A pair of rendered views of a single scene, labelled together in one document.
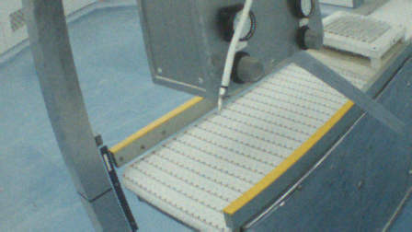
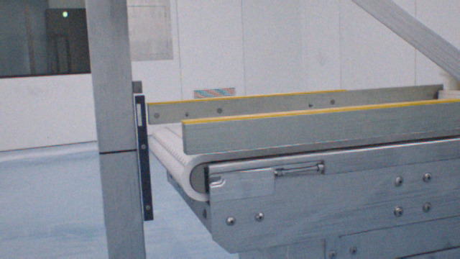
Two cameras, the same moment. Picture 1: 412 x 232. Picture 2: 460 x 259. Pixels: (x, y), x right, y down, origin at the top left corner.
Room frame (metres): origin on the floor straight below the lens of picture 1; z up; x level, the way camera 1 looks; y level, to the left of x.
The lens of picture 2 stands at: (0.03, -0.23, 0.91)
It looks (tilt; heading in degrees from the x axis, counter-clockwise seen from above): 8 degrees down; 23
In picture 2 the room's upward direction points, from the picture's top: 3 degrees counter-clockwise
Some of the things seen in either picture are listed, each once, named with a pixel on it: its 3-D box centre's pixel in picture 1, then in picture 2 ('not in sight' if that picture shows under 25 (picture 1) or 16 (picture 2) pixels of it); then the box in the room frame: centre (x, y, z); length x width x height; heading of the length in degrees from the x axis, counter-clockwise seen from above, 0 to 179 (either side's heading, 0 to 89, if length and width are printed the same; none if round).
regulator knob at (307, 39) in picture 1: (311, 36); not in sight; (0.51, -0.15, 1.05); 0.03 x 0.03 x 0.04; 39
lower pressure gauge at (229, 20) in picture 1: (239, 23); not in sight; (0.44, -0.05, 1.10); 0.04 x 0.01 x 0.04; 129
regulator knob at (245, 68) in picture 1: (247, 63); not in sight; (0.44, -0.05, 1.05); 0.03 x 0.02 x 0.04; 129
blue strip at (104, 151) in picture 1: (120, 192); (144, 159); (0.67, 0.18, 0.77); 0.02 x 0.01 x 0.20; 129
